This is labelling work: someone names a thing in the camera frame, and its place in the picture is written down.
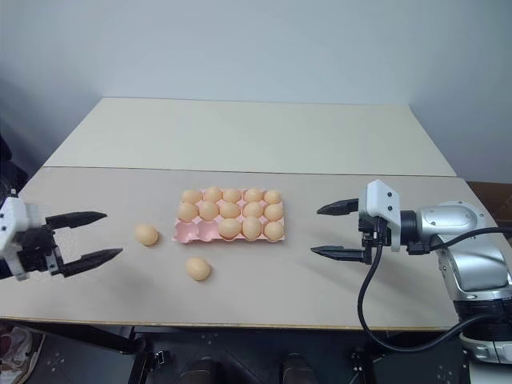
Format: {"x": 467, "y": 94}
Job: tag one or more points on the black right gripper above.
{"x": 374, "y": 232}

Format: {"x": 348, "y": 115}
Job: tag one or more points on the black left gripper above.
{"x": 38, "y": 250}

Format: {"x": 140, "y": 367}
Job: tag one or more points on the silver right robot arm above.
{"x": 472, "y": 256}

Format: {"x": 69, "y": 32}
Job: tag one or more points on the tan egg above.
{"x": 251, "y": 228}
{"x": 229, "y": 210}
{"x": 146, "y": 234}
{"x": 230, "y": 228}
{"x": 187, "y": 212}
{"x": 191, "y": 196}
{"x": 208, "y": 210}
{"x": 232, "y": 195}
{"x": 273, "y": 212}
{"x": 198, "y": 268}
{"x": 253, "y": 209}
{"x": 213, "y": 194}
{"x": 272, "y": 197}
{"x": 274, "y": 230}
{"x": 253, "y": 195}

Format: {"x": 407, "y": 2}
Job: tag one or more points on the pink egg carton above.
{"x": 188, "y": 233}

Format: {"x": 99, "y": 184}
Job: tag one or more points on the dark object beside table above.
{"x": 10, "y": 164}

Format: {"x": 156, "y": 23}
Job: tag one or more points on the white pink sneaker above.
{"x": 16, "y": 348}

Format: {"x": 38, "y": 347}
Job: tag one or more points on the dark rounded shape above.
{"x": 295, "y": 370}
{"x": 203, "y": 372}

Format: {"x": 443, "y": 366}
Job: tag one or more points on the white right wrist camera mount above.
{"x": 384, "y": 204}

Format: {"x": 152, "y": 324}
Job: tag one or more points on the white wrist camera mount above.
{"x": 14, "y": 218}
{"x": 384, "y": 204}

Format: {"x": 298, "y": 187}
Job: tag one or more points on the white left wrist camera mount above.
{"x": 14, "y": 218}

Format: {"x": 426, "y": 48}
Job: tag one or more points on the black metal table frame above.
{"x": 248, "y": 340}

